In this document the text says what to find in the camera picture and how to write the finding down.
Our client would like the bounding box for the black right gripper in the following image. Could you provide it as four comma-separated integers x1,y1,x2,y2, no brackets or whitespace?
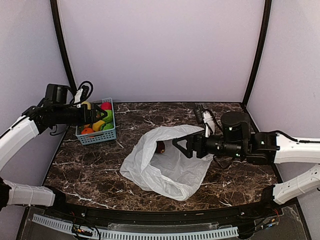
172,128,245,159

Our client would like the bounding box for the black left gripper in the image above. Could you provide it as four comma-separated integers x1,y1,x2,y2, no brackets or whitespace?
54,102,108,127

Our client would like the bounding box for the red apple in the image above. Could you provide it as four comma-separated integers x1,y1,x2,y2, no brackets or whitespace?
100,101,113,111

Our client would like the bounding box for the yellow fruit slice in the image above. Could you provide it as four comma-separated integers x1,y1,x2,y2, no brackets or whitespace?
81,101,91,110

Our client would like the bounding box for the white plastic bag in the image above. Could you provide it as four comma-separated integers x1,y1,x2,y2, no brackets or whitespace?
120,125,213,201

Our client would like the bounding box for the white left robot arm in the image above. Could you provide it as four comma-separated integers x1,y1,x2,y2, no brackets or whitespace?
0,81,105,218

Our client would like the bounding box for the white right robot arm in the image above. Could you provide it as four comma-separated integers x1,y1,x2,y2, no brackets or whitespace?
172,111,320,217

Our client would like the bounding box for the green round fruit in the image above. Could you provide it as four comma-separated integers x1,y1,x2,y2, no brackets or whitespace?
102,109,114,123

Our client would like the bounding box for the green fruit with dark patch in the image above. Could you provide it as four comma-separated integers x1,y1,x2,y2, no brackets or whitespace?
100,122,114,131

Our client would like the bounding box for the dark red fruit in bag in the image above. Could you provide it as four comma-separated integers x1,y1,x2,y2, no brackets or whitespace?
155,141,166,154

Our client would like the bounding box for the orange fruit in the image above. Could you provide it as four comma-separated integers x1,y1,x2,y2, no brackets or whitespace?
81,127,95,138

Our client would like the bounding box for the yellow lemon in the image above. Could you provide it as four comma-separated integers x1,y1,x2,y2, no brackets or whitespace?
92,120,106,132

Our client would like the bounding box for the light blue plastic basket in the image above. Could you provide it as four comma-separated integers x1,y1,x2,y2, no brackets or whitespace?
75,97,117,145

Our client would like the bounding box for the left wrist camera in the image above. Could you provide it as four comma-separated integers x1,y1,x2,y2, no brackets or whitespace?
70,80,94,108

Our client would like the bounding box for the grey slotted cable duct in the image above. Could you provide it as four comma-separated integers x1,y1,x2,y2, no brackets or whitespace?
32,214,239,240

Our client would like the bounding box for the black front rail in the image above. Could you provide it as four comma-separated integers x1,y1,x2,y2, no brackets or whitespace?
45,202,276,226

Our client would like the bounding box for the black left corner post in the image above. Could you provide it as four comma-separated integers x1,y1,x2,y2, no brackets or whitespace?
49,0,78,96

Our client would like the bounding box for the black corner post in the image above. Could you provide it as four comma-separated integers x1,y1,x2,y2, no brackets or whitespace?
240,0,279,176
49,0,78,96

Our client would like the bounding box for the black right corner post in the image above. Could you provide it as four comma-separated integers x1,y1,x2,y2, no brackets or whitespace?
240,0,279,176

